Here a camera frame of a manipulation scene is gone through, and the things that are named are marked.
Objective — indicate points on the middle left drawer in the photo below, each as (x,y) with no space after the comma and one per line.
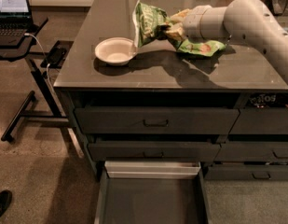
(195,151)

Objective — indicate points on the open bottom left drawer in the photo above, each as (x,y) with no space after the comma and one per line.
(152,192)

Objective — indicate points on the middle right drawer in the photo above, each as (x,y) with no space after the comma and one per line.
(253,151)

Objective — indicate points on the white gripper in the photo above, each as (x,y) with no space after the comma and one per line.
(192,22)

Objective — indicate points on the black smartphone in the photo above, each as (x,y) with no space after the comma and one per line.
(55,56)

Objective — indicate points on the white paper bowl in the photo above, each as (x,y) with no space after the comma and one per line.
(116,51)

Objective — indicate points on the green jalapeno chip bag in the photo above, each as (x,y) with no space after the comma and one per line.
(150,24)

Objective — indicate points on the top right drawer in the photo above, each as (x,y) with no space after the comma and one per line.
(261,121)

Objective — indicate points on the bottom right drawer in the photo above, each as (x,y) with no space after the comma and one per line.
(247,172)

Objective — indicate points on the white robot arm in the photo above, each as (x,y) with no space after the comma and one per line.
(248,21)

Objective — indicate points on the black laptop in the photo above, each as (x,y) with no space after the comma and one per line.
(15,20)

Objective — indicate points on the black shoe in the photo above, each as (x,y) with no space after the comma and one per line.
(5,201)

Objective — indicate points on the dark chip bag in drawer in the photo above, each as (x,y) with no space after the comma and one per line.
(262,100)

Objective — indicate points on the green popcorn snack bag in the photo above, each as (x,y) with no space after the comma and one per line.
(206,49)

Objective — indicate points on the grey kitchen island counter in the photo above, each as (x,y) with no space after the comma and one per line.
(157,65)

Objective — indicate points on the top left drawer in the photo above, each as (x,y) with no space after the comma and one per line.
(155,120)

